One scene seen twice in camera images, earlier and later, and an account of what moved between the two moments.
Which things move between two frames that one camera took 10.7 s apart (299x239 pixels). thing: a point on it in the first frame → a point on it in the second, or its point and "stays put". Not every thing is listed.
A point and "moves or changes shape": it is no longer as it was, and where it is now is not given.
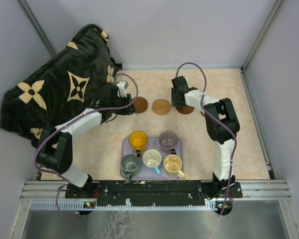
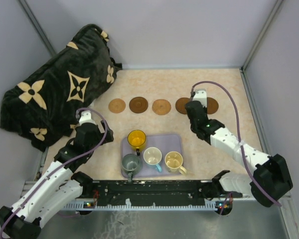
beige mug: [172, 164] moves or changes shape
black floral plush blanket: [73, 82] stays put
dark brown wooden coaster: [140, 104] stays put
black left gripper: [129, 110] → [101, 135]
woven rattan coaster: [161, 107] stays put
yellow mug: [137, 139] stays put
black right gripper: [174, 103] → [205, 109]
